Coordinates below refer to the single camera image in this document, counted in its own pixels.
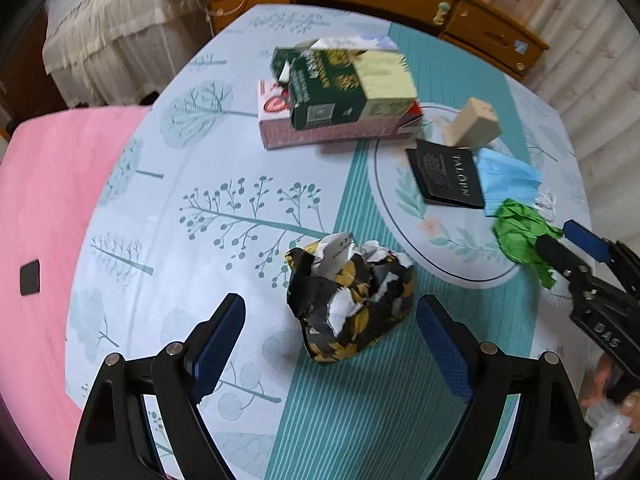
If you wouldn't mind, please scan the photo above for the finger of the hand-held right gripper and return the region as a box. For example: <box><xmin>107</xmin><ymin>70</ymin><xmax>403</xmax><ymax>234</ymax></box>
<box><xmin>535</xmin><ymin>236</ymin><xmax>596</xmax><ymax>291</ymax></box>
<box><xmin>562</xmin><ymin>219</ymin><xmax>640</xmax><ymax>291</ymax></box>

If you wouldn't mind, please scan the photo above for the pink fleece blanket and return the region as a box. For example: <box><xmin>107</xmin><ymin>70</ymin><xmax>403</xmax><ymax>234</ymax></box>
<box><xmin>0</xmin><ymin>105</ymin><xmax>156</xmax><ymax>480</ymax></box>

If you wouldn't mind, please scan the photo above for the green and yellow carton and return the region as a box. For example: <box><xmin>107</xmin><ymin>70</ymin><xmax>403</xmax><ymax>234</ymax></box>
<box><xmin>270</xmin><ymin>45</ymin><xmax>418</xmax><ymax>131</ymax></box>

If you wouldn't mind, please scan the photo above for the black flat packet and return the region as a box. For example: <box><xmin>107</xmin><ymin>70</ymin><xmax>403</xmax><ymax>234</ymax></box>
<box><xmin>405</xmin><ymin>140</ymin><xmax>487</xmax><ymax>209</ymax></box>

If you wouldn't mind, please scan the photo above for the pink flat box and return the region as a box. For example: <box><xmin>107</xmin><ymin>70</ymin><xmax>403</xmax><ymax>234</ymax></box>
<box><xmin>257</xmin><ymin>80</ymin><xmax>423</xmax><ymax>151</ymax></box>

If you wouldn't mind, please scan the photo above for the black flat rectangular device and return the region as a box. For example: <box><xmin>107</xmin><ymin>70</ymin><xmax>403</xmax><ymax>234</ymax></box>
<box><xmin>19</xmin><ymin>260</ymin><xmax>42</xmax><ymax>297</ymax></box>

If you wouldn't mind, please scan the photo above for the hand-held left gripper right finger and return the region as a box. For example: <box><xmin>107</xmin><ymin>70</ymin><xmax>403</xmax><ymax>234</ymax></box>
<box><xmin>416</xmin><ymin>294</ymin><xmax>596</xmax><ymax>480</ymax></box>

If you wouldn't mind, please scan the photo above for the black gold wrapper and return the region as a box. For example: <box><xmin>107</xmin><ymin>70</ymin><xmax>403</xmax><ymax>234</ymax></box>
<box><xmin>285</xmin><ymin>232</ymin><xmax>416</xmax><ymax>363</ymax></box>

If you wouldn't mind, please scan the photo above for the white and purple small box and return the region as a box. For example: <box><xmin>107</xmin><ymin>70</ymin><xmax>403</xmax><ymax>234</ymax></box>
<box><xmin>300</xmin><ymin>35</ymin><xmax>401</xmax><ymax>56</ymax></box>

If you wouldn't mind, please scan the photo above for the beige plastic block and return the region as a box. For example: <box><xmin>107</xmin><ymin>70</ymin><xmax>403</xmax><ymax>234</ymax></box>
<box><xmin>446</xmin><ymin>97</ymin><xmax>502</xmax><ymax>150</ymax></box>

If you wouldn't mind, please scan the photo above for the clear white plastic bag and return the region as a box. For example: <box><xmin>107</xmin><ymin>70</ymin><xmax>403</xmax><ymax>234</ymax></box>
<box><xmin>585</xmin><ymin>400</ymin><xmax>640</xmax><ymax>480</ymax></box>

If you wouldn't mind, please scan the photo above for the cream lace cover cloth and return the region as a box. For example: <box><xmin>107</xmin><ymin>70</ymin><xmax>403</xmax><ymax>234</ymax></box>
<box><xmin>42</xmin><ymin>0</ymin><xmax>211</xmax><ymax>108</ymax></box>

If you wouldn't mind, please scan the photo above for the green paper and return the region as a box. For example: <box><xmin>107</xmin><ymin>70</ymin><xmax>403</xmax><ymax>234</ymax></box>
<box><xmin>492</xmin><ymin>199</ymin><xmax>563</xmax><ymax>289</ymax></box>

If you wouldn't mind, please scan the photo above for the brown wooden door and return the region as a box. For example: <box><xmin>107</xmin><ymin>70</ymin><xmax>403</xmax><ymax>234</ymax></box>
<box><xmin>0</xmin><ymin>10</ymin><xmax>66</xmax><ymax>126</ymax></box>

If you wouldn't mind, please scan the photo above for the blue face mask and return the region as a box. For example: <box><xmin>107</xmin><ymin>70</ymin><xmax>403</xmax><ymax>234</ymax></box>
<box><xmin>475</xmin><ymin>147</ymin><xmax>544</xmax><ymax>218</ymax></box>

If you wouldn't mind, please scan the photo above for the person's right hand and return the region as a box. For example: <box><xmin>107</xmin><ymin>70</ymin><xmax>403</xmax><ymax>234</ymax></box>
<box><xmin>580</xmin><ymin>355</ymin><xmax>640</xmax><ymax>433</ymax></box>

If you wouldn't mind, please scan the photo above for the cream leaf-print curtain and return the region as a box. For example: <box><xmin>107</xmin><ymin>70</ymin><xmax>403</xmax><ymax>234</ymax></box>
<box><xmin>525</xmin><ymin>0</ymin><xmax>640</xmax><ymax>161</ymax></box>

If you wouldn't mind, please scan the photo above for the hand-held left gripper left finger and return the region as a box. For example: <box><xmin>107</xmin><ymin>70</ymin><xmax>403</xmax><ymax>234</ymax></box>
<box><xmin>69</xmin><ymin>293</ymin><xmax>247</xmax><ymax>480</ymax></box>

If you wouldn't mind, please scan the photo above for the pale blue tree-print tablecloth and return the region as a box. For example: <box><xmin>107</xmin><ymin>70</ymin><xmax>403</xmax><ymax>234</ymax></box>
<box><xmin>65</xmin><ymin>2</ymin><xmax>593</xmax><ymax>480</ymax></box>

